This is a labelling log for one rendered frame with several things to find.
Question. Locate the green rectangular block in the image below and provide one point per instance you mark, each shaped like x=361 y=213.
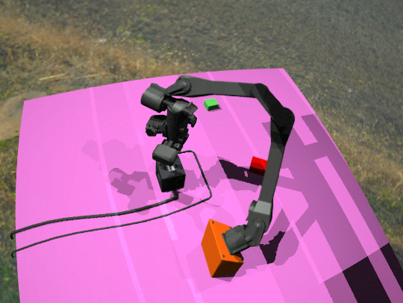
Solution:
x=211 y=104

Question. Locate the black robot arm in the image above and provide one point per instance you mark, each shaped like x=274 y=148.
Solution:
x=155 y=97

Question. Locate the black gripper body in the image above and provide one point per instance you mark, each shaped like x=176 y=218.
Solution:
x=167 y=153

